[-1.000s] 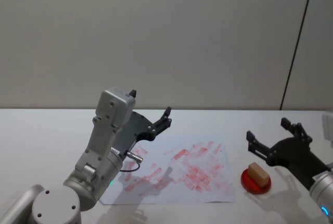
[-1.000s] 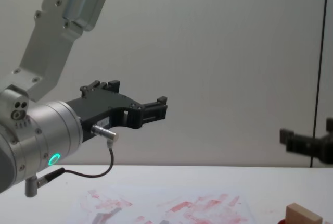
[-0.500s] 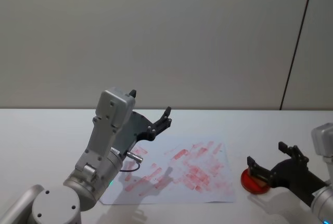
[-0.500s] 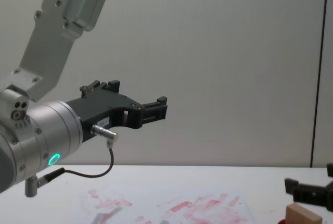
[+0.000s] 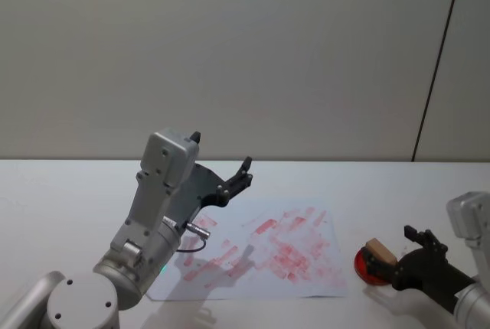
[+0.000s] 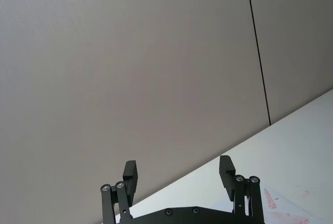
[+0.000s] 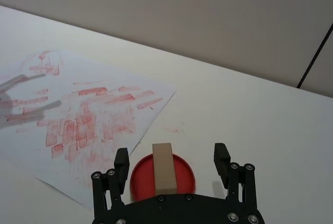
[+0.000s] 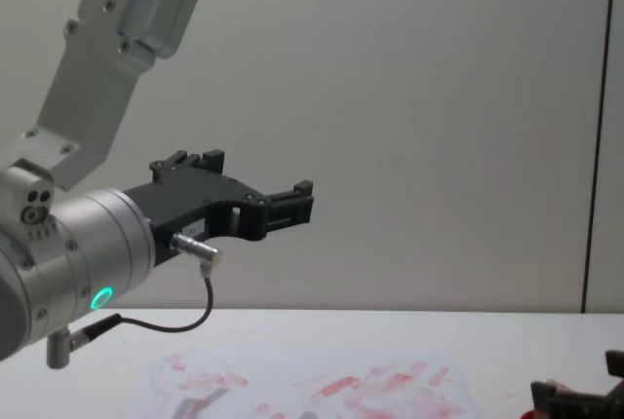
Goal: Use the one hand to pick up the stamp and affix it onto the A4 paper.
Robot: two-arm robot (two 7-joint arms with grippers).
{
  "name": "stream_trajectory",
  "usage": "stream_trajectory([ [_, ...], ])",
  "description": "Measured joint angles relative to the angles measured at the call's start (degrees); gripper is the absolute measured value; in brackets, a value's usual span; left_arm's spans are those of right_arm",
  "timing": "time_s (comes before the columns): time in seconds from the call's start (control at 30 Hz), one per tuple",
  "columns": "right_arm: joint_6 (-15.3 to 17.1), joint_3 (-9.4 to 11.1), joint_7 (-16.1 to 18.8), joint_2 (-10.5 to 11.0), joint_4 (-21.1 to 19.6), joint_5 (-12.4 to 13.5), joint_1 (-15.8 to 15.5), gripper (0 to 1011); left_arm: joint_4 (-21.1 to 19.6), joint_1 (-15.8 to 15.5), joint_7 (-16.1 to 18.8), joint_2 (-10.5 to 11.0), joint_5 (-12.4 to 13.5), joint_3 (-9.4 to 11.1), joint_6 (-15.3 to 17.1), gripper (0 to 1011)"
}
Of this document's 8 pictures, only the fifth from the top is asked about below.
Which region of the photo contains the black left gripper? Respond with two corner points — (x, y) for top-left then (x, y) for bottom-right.
(169, 130), (254, 227)

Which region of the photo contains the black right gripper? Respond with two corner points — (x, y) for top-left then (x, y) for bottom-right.
(364, 224), (476, 309)

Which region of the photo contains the wooden block stamp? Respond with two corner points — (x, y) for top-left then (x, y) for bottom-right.
(364, 239), (397, 267)

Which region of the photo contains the round red ink pad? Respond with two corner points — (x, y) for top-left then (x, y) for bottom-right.
(354, 246), (395, 287)

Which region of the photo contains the white paper with red marks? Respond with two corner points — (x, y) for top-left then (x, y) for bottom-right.
(145, 200), (349, 301)

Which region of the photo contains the thin dark gripper cable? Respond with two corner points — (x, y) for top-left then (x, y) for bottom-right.
(176, 221), (212, 256)

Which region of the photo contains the thin dark wall strip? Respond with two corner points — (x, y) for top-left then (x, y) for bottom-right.
(410, 0), (466, 163)

